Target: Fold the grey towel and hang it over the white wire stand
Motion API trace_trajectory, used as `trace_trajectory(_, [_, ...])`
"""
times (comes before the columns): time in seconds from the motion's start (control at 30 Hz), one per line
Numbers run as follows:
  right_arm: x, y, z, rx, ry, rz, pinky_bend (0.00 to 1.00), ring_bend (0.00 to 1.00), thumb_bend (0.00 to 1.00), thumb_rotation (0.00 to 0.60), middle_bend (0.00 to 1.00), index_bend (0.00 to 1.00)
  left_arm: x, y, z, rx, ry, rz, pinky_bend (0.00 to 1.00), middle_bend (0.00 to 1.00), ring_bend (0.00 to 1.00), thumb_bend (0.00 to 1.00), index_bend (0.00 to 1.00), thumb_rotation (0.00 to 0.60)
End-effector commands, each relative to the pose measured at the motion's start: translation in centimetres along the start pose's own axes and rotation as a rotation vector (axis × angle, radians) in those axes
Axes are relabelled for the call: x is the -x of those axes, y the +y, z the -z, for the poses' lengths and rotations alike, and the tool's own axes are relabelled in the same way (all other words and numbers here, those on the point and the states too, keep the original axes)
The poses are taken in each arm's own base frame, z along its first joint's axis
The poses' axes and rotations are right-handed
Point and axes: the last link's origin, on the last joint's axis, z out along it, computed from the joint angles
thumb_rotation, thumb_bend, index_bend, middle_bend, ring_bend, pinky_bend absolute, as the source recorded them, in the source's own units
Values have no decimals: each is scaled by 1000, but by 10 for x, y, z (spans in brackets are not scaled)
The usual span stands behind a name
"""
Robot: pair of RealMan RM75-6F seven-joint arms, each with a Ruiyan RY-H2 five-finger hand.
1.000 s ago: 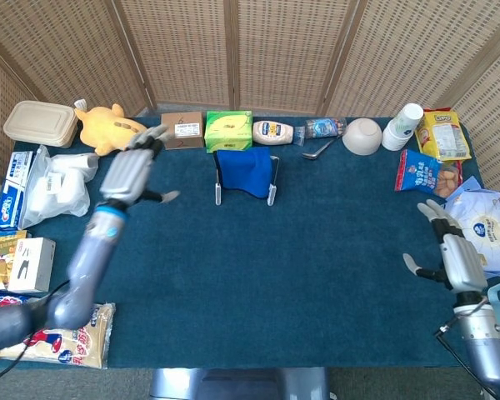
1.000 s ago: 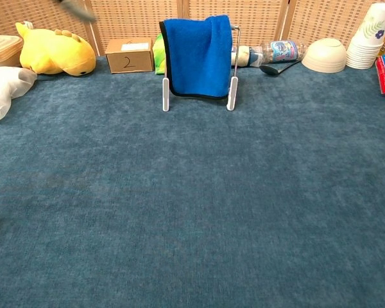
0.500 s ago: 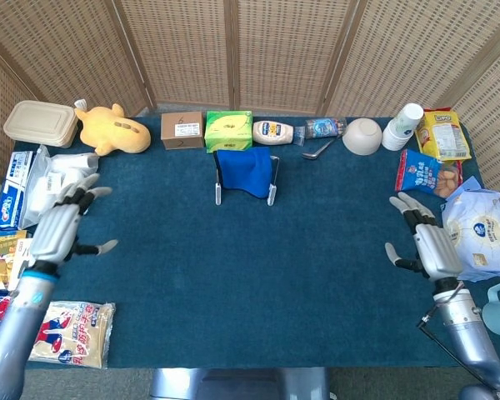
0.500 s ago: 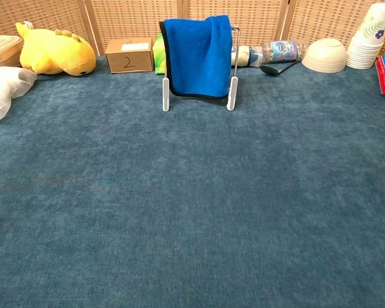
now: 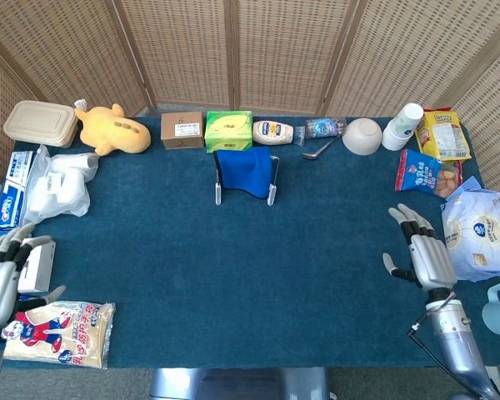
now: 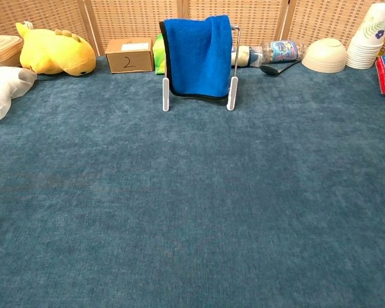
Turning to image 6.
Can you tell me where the brown cardboard box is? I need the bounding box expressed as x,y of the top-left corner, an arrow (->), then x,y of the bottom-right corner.
105,37 -> 155,74

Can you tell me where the mayonnaise squeeze bottle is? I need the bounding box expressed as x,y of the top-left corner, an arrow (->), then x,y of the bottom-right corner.
230,44 -> 256,67

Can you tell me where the beige bowl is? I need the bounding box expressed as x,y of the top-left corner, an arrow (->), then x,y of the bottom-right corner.
301,37 -> 347,74

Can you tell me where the green tissue pack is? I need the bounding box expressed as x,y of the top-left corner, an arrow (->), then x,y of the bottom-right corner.
152,33 -> 167,76

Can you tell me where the stack of paper cups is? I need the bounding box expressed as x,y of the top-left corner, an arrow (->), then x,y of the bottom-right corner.
345,3 -> 385,70

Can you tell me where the blue table carpet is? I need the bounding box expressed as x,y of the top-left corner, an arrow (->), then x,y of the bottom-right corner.
0,56 -> 385,308

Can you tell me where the grey and blue towel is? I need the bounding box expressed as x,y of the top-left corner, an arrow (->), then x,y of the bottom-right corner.
158,14 -> 233,100

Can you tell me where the metal towel rack stand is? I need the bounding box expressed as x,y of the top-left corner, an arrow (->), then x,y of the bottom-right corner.
162,24 -> 241,112

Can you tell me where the white plastic bag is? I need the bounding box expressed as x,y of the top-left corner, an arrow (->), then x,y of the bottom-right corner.
0,66 -> 38,123

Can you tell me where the beige lidded takeout container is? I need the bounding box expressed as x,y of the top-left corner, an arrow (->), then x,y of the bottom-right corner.
0,33 -> 24,68

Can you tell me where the wicker folding screen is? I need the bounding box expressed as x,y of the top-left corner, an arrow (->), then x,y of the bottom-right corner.
0,0 -> 385,58

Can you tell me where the clear plastic water bottle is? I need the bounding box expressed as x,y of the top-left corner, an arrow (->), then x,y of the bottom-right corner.
250,39 -> 309,67

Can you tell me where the yellow plush toy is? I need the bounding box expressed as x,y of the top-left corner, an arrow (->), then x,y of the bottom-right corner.
15,21 -> 97,77

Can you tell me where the black ladle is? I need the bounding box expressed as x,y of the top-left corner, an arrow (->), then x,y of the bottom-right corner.
259,60 -> 304,78

